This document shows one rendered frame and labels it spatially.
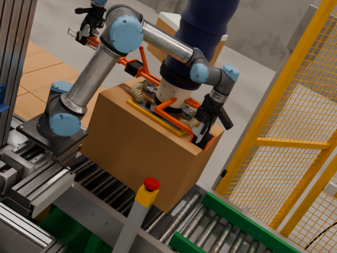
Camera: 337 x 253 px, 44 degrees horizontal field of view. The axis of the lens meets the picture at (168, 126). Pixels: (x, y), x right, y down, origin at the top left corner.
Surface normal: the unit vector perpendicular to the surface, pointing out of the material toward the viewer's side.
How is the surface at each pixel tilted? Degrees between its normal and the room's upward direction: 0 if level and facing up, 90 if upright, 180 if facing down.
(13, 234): 0
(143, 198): 90
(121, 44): 83
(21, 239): 0
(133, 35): 83
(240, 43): 90
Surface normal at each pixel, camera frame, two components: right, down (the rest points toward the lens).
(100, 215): -0.44, 0.32
